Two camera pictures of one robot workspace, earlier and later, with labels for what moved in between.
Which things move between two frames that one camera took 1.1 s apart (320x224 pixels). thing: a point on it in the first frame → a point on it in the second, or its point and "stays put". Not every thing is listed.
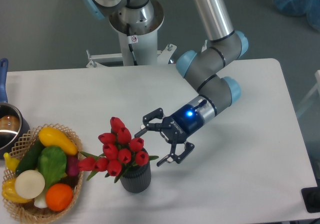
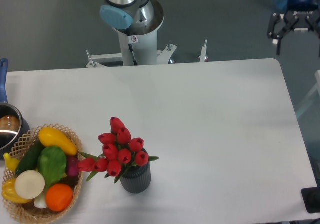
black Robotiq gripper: x=178 y=126 → x=302 y=0
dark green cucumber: x=29 y=159 stays put
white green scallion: x=40 y=201 stays put
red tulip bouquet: x=121 y=152 stays put
